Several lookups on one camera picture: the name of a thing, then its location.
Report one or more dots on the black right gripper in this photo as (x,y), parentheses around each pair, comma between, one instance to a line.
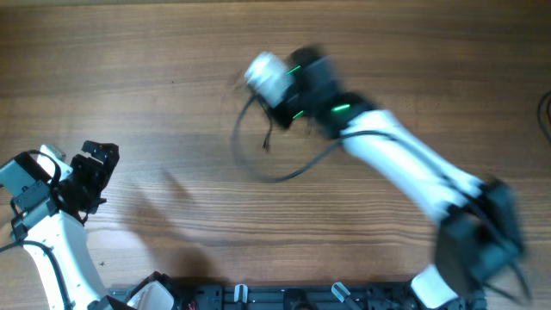
(283,110)

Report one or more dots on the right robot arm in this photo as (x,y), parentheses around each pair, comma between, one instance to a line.
(477,231)

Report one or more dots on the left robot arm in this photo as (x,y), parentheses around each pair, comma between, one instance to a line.
(51,202)

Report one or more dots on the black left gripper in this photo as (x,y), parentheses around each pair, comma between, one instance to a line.
(87,170)

